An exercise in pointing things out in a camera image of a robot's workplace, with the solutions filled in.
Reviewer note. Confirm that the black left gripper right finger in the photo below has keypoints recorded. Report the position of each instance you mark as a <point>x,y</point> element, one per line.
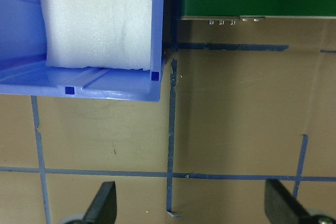
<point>281,207</point>

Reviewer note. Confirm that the blue plastic bin left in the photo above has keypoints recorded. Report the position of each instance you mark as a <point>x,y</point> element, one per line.
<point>24,70</point>

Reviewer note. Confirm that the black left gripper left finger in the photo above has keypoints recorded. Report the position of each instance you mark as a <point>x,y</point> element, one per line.
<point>103,208</point>

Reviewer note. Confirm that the white foam pad left bin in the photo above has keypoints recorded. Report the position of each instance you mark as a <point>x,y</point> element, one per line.
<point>98,33</point>

